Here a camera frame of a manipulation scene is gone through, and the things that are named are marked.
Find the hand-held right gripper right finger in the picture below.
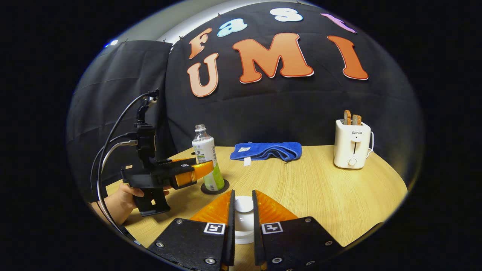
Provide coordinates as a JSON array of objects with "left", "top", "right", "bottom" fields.
[{"left": 252, "top": 190, "right": 344, "bottom": 271}]

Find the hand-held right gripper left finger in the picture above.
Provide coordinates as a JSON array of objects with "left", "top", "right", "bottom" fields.
[{"left": 148, "top": 190, "right": 236, "bottom": 271}]

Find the clear water bottle green label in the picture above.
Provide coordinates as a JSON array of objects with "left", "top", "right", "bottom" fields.
[{"left": 192, "top": 124, "right": 225, "bottom": 192}]

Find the white teacup lid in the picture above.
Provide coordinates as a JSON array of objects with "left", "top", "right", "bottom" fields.
[{"left": 235, "top": 196, "right": 254, "bottom": 231}]

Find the dark round coaster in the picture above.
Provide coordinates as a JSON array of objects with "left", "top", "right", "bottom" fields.
[{"left": 200, "top": 179, "right": 230, "bottom": 195}]

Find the blue towel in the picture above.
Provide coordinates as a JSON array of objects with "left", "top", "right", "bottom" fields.
[{"left": 230, "top": 142, "right": 302, "bottom": 166}]

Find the black backdrop cloth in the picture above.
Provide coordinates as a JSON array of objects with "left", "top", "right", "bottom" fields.
[{"left": 67, "top": 2, "right": 424, "bottom": 189}]

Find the white toaster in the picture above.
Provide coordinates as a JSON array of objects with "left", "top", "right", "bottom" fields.
[{"left": 333, "top": 119, "right": 374, "bottom": 169}]

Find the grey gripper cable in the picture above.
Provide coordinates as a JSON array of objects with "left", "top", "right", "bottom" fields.
[{"left": 97, "top": 140, "right": 138, "bottom": 241}]

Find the thick black gripper cable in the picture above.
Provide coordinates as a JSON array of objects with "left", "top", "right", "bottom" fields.
[{"left": 90, "top": 132, "right": 138, "bottom": 204}]

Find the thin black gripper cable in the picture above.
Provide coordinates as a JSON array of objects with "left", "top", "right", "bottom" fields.
[{"left": 96, "top": 90, "right": 159, "bottom": 226}]

